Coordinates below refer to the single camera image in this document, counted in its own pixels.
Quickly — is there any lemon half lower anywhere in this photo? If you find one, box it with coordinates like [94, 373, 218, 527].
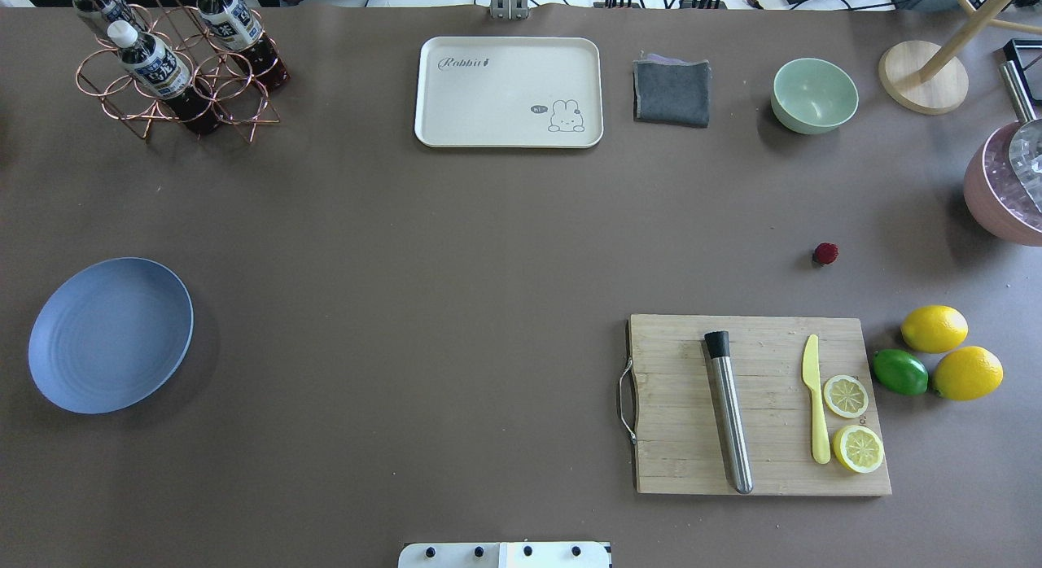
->
[832, 425, 885, 473]

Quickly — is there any lemon slice upper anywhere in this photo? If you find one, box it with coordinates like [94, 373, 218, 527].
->
[822, 375, 869, 419]

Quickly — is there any whole lemon upper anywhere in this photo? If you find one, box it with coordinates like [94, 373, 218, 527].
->
[900, 304, 969, 354]

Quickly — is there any green bowl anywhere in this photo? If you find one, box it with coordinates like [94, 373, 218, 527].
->
[771, 59, 860, 135]

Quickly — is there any dark drink bottle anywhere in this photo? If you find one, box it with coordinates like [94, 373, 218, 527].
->
[196, 0, 290, 92]
[73, 0, 147, 44]
[107, 20, 221, 135]

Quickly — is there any yellow plastic knife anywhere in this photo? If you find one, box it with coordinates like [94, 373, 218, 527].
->
[801, 334, 832, 465]

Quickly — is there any cream rabbit tray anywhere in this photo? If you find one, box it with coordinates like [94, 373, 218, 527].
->
[414, 38, 604, 149]

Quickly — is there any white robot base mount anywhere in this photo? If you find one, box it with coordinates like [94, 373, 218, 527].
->
[397, 540, 613, 567]

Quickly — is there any whole lemon lower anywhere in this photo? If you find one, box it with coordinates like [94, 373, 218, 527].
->
[933, 346, 1004, 401]

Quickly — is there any copper wire bottle rack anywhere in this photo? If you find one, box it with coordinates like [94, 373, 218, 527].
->
[75, 0, 280, 142]

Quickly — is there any wooden stand round base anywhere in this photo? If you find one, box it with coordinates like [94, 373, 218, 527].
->
[878, 0, 1041, 115]

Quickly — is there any blue round plate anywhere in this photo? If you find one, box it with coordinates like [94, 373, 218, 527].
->
[28, 257, 195, 413]

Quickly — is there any grey folded cloth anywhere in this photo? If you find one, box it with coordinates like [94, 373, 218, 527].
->
[632, 53, 713, 128]

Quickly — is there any wooden cutting board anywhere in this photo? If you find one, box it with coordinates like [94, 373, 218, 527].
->
[628, 313, 891, 496]

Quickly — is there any whole lemon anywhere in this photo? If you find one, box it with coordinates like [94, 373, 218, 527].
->
[933, 346, 1004, 401]
[900, 304, 969, 354]

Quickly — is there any metal scoop in bowl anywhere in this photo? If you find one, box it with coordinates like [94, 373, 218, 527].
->
[1000, 60, 1041, 211]

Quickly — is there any red strawberry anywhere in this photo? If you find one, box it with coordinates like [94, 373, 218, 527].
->
[812, 242, 840, 265]

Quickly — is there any steel muddler black tip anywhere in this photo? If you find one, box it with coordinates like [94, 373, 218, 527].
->
[704, 330, 755, 495]

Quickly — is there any pink bowl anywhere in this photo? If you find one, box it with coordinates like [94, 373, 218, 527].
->
[963, 121, 1041, 247]

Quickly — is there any green lime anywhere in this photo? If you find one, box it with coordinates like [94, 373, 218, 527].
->
[871, 348, 931, 396]

